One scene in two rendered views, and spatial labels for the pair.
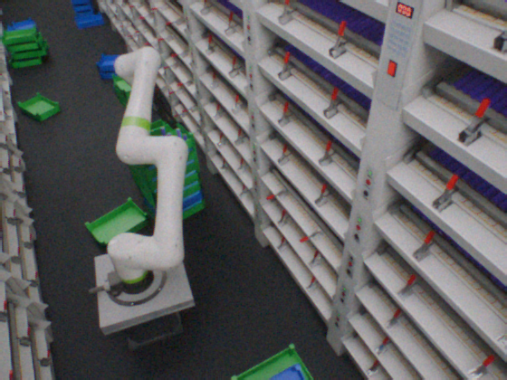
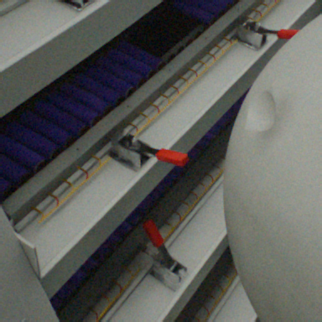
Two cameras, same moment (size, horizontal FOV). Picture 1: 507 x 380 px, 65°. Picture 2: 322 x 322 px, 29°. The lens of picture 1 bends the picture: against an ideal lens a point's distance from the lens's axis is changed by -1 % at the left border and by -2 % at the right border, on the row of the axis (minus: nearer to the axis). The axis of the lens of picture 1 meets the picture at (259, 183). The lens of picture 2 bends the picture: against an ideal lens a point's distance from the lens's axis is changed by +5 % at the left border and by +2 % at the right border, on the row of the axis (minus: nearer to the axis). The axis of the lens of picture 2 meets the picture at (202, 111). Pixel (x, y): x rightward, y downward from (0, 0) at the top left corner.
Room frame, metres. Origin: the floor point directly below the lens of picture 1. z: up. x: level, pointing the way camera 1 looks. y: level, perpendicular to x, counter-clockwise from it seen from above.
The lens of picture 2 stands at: (1.35, 0.44, 0.93)
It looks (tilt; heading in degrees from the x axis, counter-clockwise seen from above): 33 degrees down; 249
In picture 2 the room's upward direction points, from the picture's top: 14 degrees counter-clockwise
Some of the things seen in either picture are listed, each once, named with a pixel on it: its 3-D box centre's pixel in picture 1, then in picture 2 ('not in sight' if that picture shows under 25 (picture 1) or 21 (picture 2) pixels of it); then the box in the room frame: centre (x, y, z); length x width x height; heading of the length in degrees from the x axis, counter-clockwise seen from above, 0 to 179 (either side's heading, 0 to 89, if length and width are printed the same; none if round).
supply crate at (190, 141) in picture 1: (160, 141); not in sight; (1.70, 0.52, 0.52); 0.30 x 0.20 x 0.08; 127
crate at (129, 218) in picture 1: (118, 223); not in sight; (1.56, 0.84, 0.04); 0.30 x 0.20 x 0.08; 133
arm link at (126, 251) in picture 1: (131, 257); not in sight; (0.98, 0.53, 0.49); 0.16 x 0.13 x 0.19; 85
